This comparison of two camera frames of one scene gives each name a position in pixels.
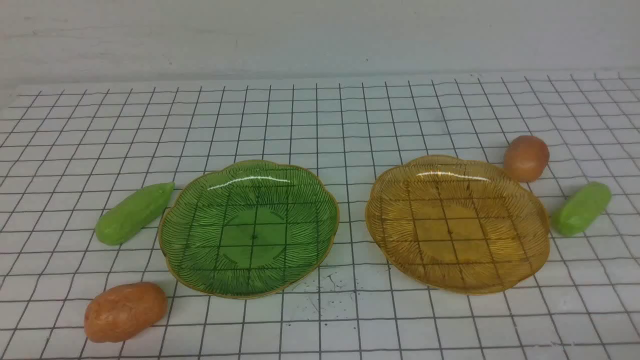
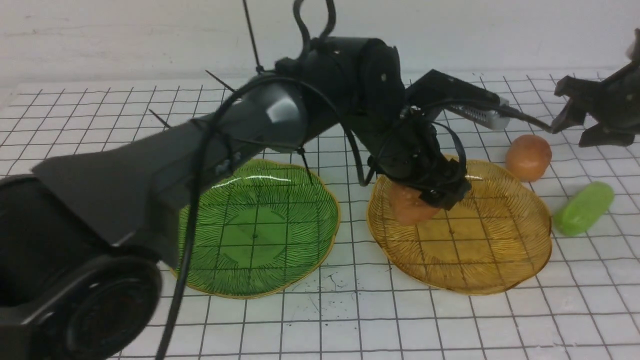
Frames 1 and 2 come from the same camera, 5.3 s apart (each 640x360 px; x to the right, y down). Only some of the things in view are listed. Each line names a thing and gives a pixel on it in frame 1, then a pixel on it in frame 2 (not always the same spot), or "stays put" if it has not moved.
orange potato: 119,312 -> 406,206
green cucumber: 581,209 stays put
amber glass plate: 466,226 stays put
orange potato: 528,156 stays put
